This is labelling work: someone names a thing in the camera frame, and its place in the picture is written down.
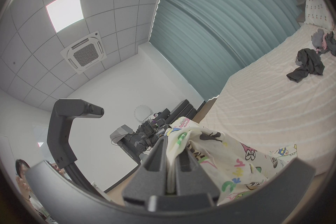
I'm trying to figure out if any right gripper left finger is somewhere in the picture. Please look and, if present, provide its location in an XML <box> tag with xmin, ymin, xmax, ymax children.
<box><xmin>122</xmin><ymin>136</ymin><xmax>168</xmax><ymax>204</ymax></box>

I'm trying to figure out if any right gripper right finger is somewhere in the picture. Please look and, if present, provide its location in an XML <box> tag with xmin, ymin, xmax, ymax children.
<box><xmin>174</xmin><ymin>148</ymin><xmax>219</xmax><ymax>196</ymax></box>

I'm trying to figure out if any white printed pyjama top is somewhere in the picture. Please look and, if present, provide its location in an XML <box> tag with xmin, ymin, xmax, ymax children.
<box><xmin>165</xmin><ymin>117</ymin><xmax>298</xmax><ymax>206</ymax></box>

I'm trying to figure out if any pile of clothes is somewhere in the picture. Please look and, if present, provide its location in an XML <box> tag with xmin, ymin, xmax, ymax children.
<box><xmin>311</xmin><ymin>29</ymin><xmax>336</xmax><ymax>57</ymax></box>

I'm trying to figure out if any black padded chair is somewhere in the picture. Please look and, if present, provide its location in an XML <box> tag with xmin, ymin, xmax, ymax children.
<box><xmin>157</xmin><ymin>99</ymin><xmax>198</xmax><ymax>126</ymax></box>

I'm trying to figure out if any person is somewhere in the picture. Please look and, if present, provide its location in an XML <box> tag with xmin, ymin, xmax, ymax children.
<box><xmin>50</xmin><ymin>163</ymin><xmax>67</xmax><ymax>179</ymax></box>
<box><xmin>15</xmin><ymin>159</ymin><xmax>51</xmax><ymax>221</ymax></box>

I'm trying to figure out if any bed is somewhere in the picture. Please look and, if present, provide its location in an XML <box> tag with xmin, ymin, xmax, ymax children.
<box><xmin>199</xmin><ymin>0</ymin><xmax>336</xmax><ymax>176</ymax></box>

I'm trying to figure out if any ceiling air conditioner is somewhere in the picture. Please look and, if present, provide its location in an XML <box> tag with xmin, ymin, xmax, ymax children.
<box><xmin>60</xmin><ymin>32</ymin><xmax>107</xmax><ymax>75</ymax></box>

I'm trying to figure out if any blue-green curtain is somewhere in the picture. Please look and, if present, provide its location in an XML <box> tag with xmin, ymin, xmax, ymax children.
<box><xmin>148</xmin><ymin>0</ymin><xmax>306</xmax><ymax>103</ymax></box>

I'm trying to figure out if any black T-shirt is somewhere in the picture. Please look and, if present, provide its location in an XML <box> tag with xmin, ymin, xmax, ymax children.
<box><xmin>286</xmin><ymin>48</ymin><xmax>325</xmax><ymax>83</ymax></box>

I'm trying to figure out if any square ceiling light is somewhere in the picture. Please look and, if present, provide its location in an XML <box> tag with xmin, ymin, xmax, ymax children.
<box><xmin>45</xmin><ymin>0</ymin><xmax>84</xmax><ymax>33</ymax></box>

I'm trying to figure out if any grey white bedside table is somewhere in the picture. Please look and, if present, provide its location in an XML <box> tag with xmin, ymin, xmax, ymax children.
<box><xmin>297</xmin><ymin>0</ymin><xmax>306</xmax><ymax>22</ymax></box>

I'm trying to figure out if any white printed pillow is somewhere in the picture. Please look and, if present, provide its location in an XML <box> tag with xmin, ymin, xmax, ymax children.
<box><xmin>304</xmin><ymin>0</ymin><xmax>335</xmax><ymax>32</ymax></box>

